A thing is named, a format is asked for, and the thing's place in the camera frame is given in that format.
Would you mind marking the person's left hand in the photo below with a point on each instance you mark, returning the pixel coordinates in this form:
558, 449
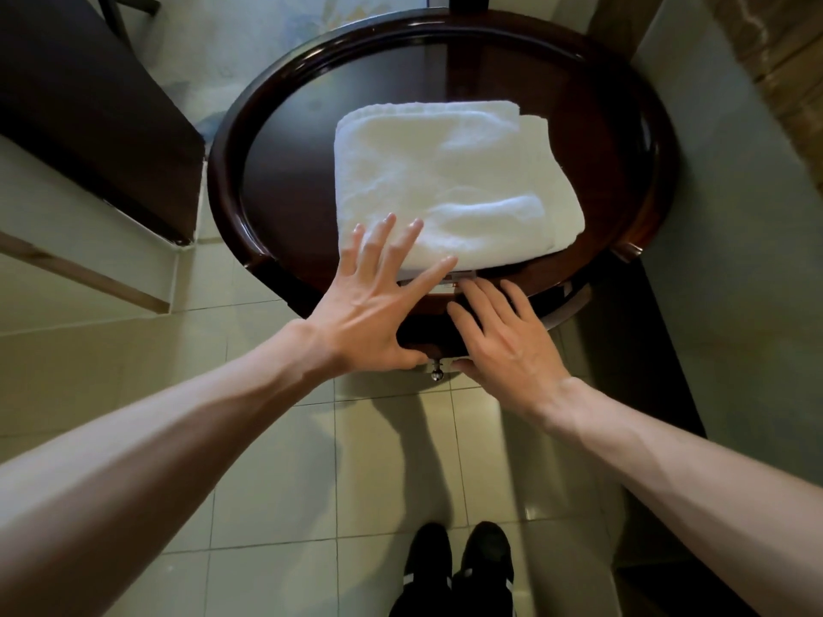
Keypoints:
360, 327

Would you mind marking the person's right hand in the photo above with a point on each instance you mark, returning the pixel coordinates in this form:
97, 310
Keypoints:
521, 366

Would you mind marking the person's right middle finger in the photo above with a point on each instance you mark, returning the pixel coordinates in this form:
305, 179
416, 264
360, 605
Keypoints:
482, 308

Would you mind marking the person's left thumb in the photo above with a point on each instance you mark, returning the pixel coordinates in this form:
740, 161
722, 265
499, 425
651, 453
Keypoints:
408, 359

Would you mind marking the person's left middle finger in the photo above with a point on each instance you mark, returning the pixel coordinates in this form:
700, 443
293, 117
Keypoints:
402, 250

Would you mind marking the person's right little finger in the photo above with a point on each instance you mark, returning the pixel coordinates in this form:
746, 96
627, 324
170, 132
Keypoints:
521, 301

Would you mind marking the person's left little finger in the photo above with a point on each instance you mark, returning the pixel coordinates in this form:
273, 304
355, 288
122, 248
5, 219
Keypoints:
352, 250

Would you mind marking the person's right thumb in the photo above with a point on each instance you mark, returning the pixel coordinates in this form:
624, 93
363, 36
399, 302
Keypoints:
464, 367

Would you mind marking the white towel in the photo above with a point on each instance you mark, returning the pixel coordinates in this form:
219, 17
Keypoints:
450, 179

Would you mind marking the person's left forearm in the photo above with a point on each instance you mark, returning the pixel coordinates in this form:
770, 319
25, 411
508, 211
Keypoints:
161, 456

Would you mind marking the person's right forearm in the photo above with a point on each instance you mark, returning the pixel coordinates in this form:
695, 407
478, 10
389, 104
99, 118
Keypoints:
694, 501

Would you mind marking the small metal drawer knob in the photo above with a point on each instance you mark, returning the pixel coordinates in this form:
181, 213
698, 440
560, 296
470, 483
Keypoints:
437, 372

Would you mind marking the round dark wooden table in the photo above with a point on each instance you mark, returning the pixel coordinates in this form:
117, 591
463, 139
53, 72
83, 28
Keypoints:
289, 173

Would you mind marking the person's black right shoe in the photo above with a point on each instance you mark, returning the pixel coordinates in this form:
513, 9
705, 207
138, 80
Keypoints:
487, 552

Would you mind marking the person's black shoe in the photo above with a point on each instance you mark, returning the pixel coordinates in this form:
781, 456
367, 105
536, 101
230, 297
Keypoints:
426, 555
487, 552

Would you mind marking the person's black left shoe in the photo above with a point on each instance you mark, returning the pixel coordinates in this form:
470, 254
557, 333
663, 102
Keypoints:
426, 555

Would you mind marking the person's black trousers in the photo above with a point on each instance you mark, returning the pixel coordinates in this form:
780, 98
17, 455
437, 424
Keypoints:
450, 600

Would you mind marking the dark wooden cabinet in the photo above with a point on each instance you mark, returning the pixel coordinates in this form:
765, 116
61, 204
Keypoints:
83, 102

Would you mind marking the dark chair frame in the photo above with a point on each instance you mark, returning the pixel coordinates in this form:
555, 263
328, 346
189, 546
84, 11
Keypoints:
125, 9

